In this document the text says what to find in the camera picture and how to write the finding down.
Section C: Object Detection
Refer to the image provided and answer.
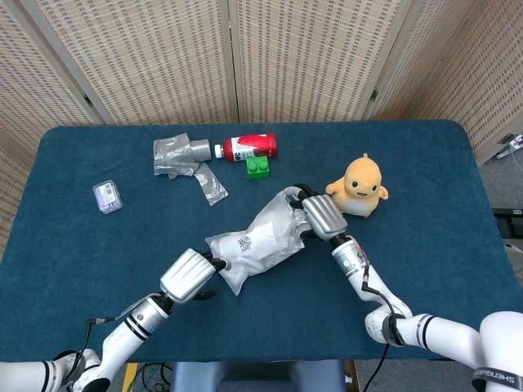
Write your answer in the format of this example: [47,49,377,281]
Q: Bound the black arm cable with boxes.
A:
[359,263,405,392]
[67,316,118,383]

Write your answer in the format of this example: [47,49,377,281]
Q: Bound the small clear plastic box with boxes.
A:
[92,179,124,215]

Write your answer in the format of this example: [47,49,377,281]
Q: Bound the blue felt table cover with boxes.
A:
[0,118,523,366]

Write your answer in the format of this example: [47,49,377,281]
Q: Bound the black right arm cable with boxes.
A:
[359,263,405,392]

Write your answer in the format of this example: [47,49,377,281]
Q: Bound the white power strip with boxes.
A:
[496,133,523,159]

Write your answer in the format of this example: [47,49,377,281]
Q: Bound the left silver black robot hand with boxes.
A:
[159,247,232,305]

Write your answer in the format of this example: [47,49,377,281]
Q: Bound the floor cables bundle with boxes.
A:
[136,361,175,392]

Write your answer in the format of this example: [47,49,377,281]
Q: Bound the clear plastic bag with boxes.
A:
[204,189,311,296]

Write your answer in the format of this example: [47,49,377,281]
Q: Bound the black equipment box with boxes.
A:
[492,207,523,238]

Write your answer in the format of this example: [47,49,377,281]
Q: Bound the white clothes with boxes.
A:
[226,202,308,273]

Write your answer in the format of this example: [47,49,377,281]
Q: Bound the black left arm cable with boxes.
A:
[67,316,118,383]

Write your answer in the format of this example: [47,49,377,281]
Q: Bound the green building block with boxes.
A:
[245,155,271,180]

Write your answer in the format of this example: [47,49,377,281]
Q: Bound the red juice bottle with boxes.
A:
[214,131,279,163]

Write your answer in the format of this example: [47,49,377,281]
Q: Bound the yellow plush toy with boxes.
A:
[324,152,390,219]

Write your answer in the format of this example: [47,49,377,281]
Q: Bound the woven folding screen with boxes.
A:
[0,0,523,262]

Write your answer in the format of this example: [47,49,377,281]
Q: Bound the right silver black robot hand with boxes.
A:
[284,182,349,241]

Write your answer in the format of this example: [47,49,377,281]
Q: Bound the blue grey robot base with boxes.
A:
[169,359,346,392]

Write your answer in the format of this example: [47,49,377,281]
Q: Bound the grey garbage bag roll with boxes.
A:
[152,132,230,207]

